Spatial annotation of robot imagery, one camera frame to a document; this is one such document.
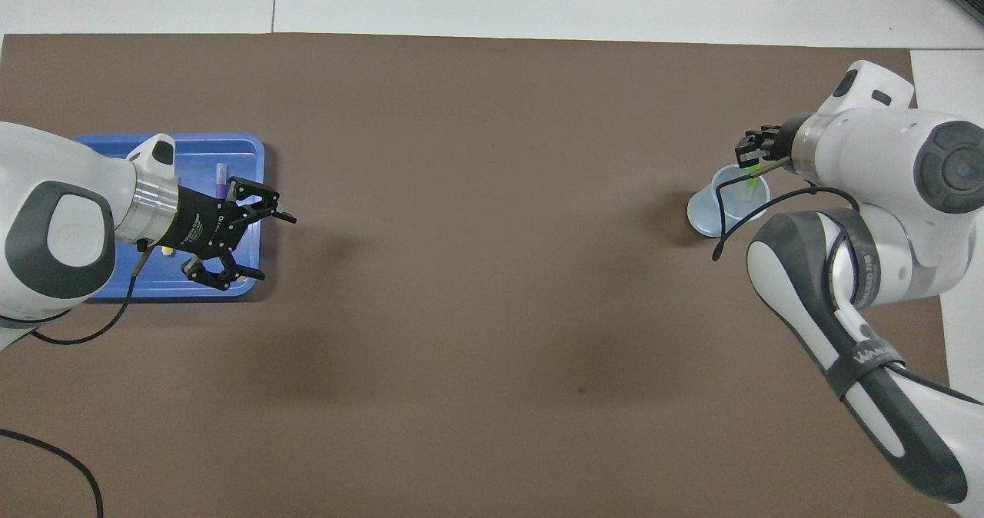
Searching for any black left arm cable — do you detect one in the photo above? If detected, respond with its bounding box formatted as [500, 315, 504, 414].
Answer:
[0, 245, 148, 518]

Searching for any blue plastic tray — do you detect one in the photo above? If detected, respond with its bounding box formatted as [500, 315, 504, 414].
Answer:
[73, 133, 266, 302]

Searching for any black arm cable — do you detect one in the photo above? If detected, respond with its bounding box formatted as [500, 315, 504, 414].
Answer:
[711, 157, 984, 407]
[0, 245, 148, 518]

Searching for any brown table mat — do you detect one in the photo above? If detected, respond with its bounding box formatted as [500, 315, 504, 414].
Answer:
[0, 32, 950, 518]

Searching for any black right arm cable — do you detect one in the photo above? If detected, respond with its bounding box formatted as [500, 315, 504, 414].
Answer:
[711, 157, 984, 407]

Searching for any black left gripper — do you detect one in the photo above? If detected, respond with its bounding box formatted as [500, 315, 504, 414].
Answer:
[158, 178, 298, 292]

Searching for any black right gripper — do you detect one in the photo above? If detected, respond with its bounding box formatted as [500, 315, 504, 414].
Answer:
[736, 113, 816, 171]

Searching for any translucent plastic cup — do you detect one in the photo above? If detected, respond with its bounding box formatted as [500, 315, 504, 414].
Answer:
[686, 164, 772, 238]

